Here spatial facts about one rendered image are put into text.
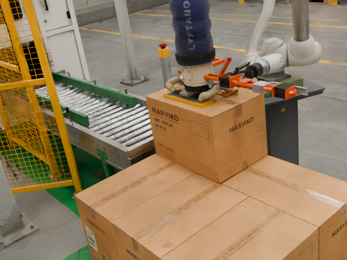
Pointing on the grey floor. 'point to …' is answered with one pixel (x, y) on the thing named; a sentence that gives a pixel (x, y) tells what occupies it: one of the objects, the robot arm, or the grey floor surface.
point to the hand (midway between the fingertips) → (232, 80)
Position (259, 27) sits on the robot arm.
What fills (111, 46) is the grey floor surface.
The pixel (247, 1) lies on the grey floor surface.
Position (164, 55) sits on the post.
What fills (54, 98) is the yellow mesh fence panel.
